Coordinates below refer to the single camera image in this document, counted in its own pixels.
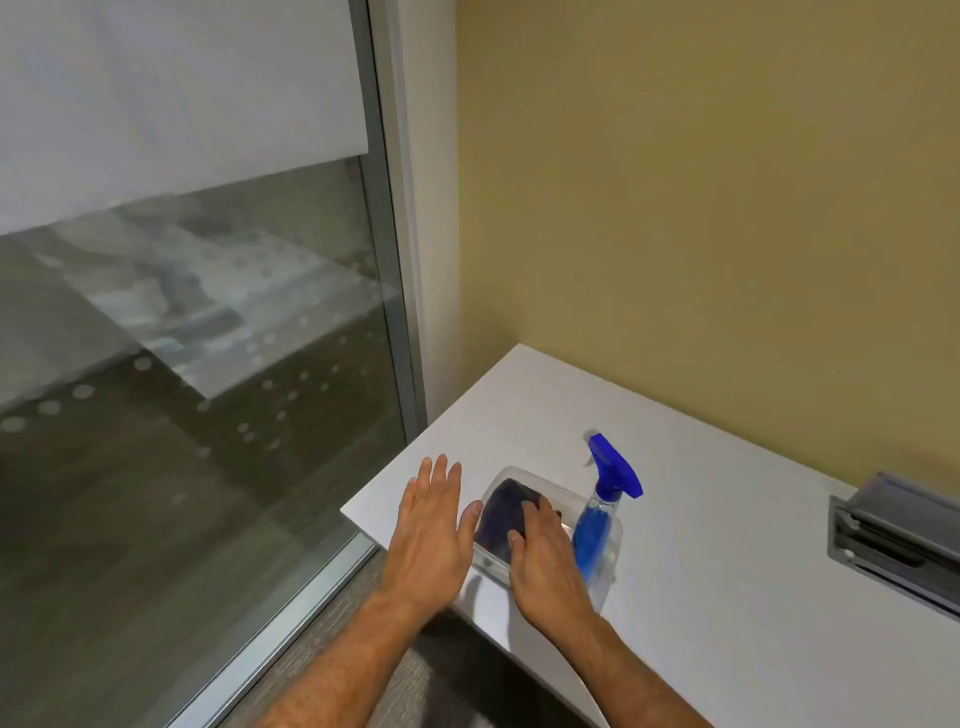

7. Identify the person's left hand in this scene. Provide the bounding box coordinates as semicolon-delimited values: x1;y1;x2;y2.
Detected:
378;453;485;620

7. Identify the person's right hand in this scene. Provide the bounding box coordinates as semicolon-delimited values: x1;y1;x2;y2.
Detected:
506;498;605;645

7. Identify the dark grey microfibre cloth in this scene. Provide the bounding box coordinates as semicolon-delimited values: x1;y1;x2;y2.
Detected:
474;479;564;560

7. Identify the blue spray bottle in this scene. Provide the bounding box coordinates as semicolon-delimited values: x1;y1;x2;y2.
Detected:
571;428;645;594

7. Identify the person's left forearm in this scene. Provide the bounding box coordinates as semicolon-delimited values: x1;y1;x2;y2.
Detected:
254;588;455;728

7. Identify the person's right forearm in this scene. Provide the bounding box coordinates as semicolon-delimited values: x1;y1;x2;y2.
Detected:
539;611;714;728

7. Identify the clear plastic container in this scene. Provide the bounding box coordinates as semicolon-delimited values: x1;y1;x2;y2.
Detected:
470;466;624;613

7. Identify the frosted dotted glass partition panel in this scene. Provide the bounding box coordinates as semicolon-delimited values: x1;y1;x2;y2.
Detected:
0;0;410;728

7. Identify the aluminium partition frame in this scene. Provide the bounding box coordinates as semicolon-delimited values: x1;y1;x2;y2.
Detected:
161;0;429;728

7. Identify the grey desk cable box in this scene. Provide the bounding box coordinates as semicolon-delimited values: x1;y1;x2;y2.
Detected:
827;470;960;620

